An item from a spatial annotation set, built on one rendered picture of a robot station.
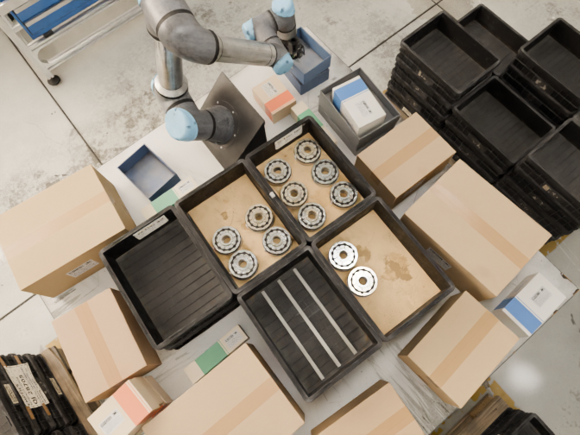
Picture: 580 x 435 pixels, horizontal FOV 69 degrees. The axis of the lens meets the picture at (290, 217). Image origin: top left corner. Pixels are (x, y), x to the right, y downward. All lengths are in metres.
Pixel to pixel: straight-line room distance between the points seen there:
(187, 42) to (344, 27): 1.99
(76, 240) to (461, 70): 1.92
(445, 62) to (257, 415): 1.86
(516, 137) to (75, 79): 2.68
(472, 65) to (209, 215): 1.55
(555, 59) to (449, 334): 1.62
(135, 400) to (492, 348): 1.14
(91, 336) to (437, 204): 1.26
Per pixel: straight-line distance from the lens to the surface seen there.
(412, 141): 1.69
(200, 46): 1.26
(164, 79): 1.55
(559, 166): 2.32
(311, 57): 1.96
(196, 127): 1.57
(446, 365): 1.52
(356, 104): 1.69
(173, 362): 1.68
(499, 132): 2.42
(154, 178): 1.85
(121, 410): 1.50
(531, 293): 1.73
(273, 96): 1.85
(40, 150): 3.06
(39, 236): 1.73
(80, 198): 1.70
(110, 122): 2.95
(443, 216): 1.56
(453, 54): 2.45
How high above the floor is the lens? 2.31
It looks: 72 degrees down
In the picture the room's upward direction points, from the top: 6 degrees counter-clockwise
